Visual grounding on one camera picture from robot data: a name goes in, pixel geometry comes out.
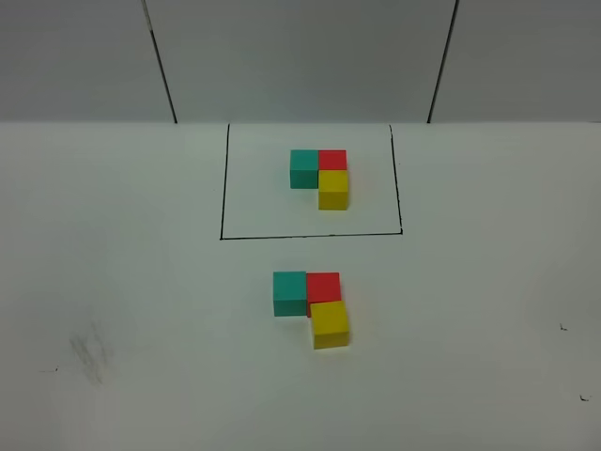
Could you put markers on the yellow template block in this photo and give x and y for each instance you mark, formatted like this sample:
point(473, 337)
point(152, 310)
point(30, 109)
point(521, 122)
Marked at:
point(333, 190)

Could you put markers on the green template block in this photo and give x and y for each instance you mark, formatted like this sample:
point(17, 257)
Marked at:
point(303, 168)

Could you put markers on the red template block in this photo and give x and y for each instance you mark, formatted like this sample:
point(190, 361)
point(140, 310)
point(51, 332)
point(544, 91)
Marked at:
point(332, 160)

